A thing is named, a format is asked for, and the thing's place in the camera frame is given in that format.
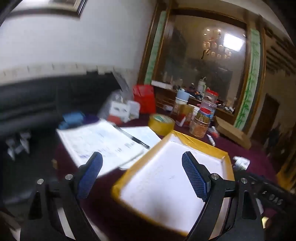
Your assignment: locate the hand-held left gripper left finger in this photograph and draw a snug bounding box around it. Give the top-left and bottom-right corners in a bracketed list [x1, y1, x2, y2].
[20, 152, 103, 241]

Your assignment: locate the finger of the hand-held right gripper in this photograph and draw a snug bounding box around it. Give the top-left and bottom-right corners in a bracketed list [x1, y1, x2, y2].
[246, 173, 266, 193]

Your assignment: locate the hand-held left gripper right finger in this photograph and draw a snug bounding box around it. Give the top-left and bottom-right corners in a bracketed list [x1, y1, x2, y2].
[181, 151, 265, 241]

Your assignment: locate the white tray with yellow edge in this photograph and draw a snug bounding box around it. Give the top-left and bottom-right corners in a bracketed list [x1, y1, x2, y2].
[111, 130, 235, 237]

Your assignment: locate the crumpled white tissue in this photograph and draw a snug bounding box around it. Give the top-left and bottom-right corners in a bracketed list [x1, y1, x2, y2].
[232, 156, 250, 169]

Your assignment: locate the maroon tablecloth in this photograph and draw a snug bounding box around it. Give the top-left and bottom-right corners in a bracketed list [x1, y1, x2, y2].
[52, 111, 284, 241]

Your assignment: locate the golden stair railing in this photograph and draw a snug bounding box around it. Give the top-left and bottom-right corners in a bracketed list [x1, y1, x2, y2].
[276, 144, 296, 193]

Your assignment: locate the open white notebook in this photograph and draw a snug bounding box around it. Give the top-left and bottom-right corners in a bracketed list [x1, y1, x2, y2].
[56, 119, 162, 179]

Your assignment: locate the orange snack jar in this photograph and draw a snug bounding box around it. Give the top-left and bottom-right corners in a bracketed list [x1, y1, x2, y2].
[189, 116, 211, 139]

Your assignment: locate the flat cardboard box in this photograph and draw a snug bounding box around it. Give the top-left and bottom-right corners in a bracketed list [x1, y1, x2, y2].
[215, 116, 252, 149]

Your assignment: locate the red and white carton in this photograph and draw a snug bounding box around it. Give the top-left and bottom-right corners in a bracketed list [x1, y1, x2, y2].
[177, 115, 192, 127]

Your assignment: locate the black pen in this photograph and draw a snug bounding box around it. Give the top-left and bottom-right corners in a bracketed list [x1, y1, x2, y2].
[114, 125, 151, 150]

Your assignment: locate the purple pouch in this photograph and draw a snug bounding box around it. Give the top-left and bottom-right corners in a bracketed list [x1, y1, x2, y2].
[83, 115, 100, 125]

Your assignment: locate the blue packet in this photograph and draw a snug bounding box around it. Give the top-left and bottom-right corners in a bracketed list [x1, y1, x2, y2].
[58, 112, 84, 130]

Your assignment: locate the blue label jar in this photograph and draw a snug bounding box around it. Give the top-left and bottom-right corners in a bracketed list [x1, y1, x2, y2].
[198, 107, 214, 123]

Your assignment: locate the yellow tape roll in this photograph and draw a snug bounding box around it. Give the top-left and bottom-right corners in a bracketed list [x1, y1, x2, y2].
[148, 113, 176, 136]

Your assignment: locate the wooden door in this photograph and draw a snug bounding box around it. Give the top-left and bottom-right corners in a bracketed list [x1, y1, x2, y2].
[251, 93, 281, 145]

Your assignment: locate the white box with red label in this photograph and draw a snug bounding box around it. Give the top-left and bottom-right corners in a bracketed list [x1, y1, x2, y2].
[107, 101, 130, 123]

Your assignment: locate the grey crumpled paper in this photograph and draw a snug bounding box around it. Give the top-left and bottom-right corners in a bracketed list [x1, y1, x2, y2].
[6, 132, 31, 161]

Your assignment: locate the clear plastic bag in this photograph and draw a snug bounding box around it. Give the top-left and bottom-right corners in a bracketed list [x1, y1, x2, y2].
[97, 72, 141, 123]

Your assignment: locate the jar with light blue lid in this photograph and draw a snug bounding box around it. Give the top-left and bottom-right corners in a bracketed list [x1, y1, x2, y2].
[175, 89, 190, 116]

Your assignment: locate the clear jar with red lid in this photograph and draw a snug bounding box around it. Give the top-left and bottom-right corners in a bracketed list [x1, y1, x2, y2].
[203, 89, 219, 109]

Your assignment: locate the white thermos bottle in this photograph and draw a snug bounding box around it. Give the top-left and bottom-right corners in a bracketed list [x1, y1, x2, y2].
[197, 77, 207, 96]

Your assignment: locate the red gift bag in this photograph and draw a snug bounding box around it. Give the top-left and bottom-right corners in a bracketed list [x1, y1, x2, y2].
[133, 85, 156, 114]

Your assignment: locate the black sofa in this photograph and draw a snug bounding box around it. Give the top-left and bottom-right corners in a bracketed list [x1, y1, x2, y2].
[0, 71, 123, 142]

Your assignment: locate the wooden framed mirror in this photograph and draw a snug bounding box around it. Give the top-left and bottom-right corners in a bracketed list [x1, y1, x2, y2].
[137, 0, 266, 139]

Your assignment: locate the dark picture frame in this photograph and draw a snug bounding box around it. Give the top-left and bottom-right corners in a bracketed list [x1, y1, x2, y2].
[0, 0, 88, 18]

